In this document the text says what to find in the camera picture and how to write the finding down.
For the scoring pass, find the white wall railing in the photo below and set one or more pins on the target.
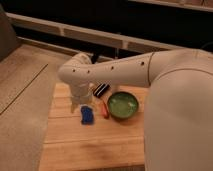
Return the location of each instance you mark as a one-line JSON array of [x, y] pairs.
[[89, 35]]

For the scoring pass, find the wooden table board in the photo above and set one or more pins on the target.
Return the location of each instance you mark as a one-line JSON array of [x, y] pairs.
[[106, 145]]

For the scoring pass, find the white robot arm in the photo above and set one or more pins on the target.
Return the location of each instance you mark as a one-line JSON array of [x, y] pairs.
[[178, 111]]

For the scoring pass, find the black white striped object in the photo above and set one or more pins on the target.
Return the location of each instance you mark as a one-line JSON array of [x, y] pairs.
[[100, 90]]

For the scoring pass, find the red chili pepper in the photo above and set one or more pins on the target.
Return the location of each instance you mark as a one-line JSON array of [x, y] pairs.
[[104, 109]]

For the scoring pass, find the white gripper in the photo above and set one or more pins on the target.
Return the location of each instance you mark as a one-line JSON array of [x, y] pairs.
[[81, 94]]

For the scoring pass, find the green ceramic bowl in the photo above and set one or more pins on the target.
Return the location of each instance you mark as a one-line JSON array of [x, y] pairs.
[[122, 105]]

